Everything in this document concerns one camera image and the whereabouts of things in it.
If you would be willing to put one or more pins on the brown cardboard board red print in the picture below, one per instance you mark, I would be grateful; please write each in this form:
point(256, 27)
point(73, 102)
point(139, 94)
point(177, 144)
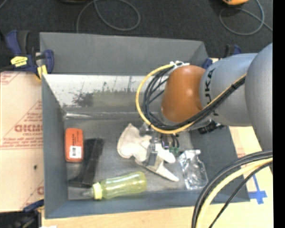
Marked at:
point(19, 132)

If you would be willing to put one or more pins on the black cylinder on white bracket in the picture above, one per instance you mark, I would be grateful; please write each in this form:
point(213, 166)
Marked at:
point(207, 127)

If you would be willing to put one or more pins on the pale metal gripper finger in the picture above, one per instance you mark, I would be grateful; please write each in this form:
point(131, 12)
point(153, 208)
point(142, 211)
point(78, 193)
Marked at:
point(154, 159)
point(150, 151)

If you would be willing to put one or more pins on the orange block with white label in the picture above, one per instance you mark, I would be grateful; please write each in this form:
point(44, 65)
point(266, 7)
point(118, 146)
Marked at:
point(74, 145)

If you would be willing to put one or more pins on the black brush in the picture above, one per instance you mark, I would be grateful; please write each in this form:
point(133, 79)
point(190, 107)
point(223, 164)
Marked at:
point(91, 158)

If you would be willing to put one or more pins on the clear plastic bottle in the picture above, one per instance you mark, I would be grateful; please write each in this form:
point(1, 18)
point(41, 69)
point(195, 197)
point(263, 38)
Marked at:
point(194, 170)

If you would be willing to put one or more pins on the white cloth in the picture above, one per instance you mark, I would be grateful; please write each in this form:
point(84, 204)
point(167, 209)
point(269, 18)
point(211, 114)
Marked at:
point(130, 141)

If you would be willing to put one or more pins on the yellow-green plastic bottle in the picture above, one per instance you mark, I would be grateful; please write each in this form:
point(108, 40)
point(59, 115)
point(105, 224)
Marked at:
point(123, 184)

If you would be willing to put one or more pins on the grey metal bin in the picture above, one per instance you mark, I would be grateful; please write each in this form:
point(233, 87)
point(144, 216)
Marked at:
point(114, 56)

